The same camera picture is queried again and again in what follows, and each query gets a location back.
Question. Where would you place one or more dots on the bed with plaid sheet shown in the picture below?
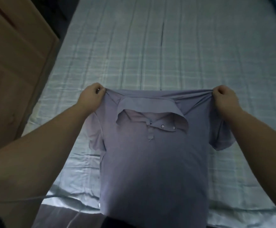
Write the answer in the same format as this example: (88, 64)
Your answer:
(171, 56)

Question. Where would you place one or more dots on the person's right forearm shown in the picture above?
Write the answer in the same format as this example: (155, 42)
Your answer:
(261, 149)

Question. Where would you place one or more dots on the person's left forearm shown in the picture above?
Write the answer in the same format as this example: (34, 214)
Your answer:
(36, 149)

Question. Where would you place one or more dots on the person's right fingers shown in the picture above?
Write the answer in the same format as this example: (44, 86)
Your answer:
(217, 90)

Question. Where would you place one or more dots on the person's left fingers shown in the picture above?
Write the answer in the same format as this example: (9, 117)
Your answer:
(100, 89)

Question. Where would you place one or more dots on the wooden cabinet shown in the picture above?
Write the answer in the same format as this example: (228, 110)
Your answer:
(12, 68)

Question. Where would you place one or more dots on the grey-blue polo shirt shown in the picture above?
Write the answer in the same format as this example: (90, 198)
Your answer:
(152, 159)

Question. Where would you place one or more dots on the person's left hand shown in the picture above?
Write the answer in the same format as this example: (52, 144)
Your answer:
(88, 96)

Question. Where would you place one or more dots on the person's right hand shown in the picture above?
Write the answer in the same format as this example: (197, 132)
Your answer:
(224, 99)

